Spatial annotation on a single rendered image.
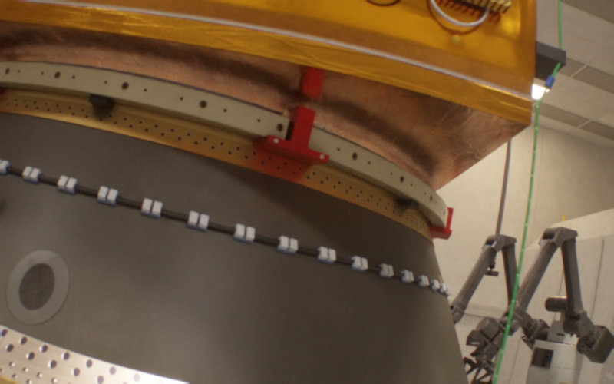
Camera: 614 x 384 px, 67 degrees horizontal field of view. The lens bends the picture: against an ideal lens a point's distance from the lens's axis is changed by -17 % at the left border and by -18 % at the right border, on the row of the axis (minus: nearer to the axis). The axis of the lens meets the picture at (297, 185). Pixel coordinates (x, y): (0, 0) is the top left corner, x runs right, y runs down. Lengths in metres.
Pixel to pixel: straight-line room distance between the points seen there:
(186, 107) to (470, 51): 0.51
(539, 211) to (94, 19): 9.71
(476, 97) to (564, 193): 9.75
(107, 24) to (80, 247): 0.38
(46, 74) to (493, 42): 0.84
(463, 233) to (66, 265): 8.97
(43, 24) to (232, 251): 0.55
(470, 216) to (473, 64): 8.77
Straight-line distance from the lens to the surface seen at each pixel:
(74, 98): 1.11
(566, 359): 2.33
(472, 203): 9.72
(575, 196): 10.77
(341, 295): 1.00
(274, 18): 0.92
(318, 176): 1.09
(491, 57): 0.96
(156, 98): 1.00
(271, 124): 1.02
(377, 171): 1.15
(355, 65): 0.89
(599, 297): 7.36
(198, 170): 0.98
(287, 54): 0.89
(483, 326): 1.88
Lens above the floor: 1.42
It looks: 10 degrees up
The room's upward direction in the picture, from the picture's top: 13 degrees clockwise
